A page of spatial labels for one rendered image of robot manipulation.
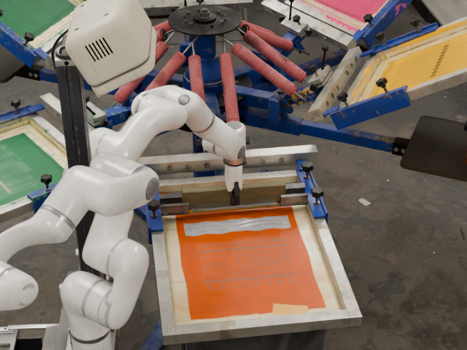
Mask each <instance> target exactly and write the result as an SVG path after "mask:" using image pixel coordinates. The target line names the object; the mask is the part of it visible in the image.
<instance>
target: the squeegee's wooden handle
mask: <svg viewBox="0 0 467 350"><path fill-rule="evenodd" d="M239 192H240V203H256V202H266V201H277V203H280V196H281V195H285V194H286V184H285V181H272V182H262V183H245V184H243V186H242V190H241V191H240V190H239ZM181 193H182V203H189V210H192V208H196V207H205V206H221V205H230V195H231V192H229V191H228V190H227V186H226V185H218V186H209V187H192V188H182V190H181Z"/></svg>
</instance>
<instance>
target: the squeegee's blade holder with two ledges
mask: <svg viewBox="0 0 467 350"><path fill-rule="evenodd" d="M261 206H277V201H266V202H256V203H240V205H236V206H231V205H221V206H205V207H196V208H192V212H200V211H210V210H226V209H235V208H252V207H261Z"/></svg>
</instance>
